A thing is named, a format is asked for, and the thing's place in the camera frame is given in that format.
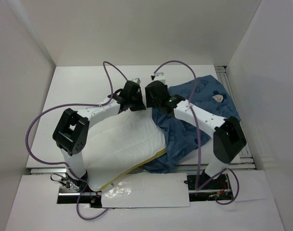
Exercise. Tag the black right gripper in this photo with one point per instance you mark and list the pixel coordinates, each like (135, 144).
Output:
(149, 101)

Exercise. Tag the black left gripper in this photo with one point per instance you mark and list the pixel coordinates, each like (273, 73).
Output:
(140, 106)

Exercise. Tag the white pillow yellow underside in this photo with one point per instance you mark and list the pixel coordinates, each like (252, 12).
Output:
(119, 144)

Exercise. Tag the blue printed pillowcase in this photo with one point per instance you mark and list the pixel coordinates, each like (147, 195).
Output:
(180, 136)

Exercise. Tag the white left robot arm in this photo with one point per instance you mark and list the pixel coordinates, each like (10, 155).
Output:
(72, 129)

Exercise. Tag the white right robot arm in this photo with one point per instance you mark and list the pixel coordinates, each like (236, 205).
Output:
(226, 133)

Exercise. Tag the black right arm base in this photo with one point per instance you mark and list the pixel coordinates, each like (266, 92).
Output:
(219, 188)

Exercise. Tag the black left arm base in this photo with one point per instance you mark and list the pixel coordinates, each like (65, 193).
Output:
(69, 191)

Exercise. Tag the white glossy cover sheet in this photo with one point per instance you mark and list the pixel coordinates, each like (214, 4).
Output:
(148, 191)

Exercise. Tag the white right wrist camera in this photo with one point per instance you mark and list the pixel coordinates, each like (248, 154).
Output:
(159, 76)

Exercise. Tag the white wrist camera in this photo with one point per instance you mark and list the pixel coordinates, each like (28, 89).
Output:
(159, 76)
(136, 80)

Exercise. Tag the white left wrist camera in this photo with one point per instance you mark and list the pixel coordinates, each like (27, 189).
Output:
(136, 80)

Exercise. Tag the aluminium front rail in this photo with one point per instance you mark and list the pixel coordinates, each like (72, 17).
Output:
(187, 169)

